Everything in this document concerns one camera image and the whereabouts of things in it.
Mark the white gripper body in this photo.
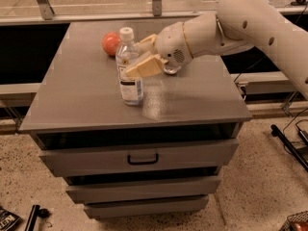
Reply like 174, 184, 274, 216
155, 22, 193, 68

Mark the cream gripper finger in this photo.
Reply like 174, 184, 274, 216
137, 34, 157, 53
126, 54, 167, 78

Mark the clear plastic tea bottle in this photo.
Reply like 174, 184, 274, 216
115, 27, 143, 106

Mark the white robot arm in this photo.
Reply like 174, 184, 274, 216
126, 0, 308, 98

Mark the red apple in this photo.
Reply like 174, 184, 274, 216
102, 32, 120, 57

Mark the grey drawer cabinet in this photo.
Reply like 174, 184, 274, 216
21, 22, 250, 218

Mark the top grey drawer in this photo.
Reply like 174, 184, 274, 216
39, 139, 239, 177

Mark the grey drawer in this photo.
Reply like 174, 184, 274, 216
39, 139, 239, 177
84, 195, 208, 219
66, 176, 220, 204

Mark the middle grey drawer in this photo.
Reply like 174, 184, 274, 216
66, 176, 220, 204

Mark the metal window railing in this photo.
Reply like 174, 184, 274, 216
0, 0, 308, 27

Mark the black stand leg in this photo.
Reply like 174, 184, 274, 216
270, 124, 308, 172

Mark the bottom grey drawer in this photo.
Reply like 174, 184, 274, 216
84, 195, 208, 219

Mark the black tube on floor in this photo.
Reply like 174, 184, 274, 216
24, 205, 40, 231

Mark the black snack packet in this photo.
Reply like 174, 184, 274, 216
0, 208, 20, 231

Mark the black drawer handle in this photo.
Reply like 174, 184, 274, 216
127, 153, 159, 166

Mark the black floor cable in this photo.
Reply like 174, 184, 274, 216
282, 106, 308, 156

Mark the black wire basket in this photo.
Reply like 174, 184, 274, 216
279, 211, 308, 231

